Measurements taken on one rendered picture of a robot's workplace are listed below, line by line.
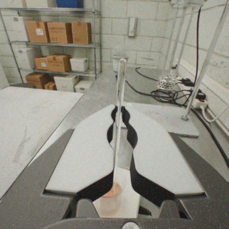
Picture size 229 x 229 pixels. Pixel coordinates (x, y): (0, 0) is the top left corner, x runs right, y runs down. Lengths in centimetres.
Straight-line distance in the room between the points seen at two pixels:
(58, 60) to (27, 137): 201
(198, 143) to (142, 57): 216
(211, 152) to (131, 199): 35
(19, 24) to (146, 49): 203
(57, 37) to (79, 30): 37
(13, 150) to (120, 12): 235
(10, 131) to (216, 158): 68
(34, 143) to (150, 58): 233
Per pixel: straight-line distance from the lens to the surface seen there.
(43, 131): 54
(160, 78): 51
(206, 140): 57
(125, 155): 42
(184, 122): 60
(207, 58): 54
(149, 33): 252
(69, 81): 249
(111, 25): 255
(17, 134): 56
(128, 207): 25
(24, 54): 276
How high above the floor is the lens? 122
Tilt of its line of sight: 33 degrees down
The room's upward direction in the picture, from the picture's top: 3 degrees clockwise
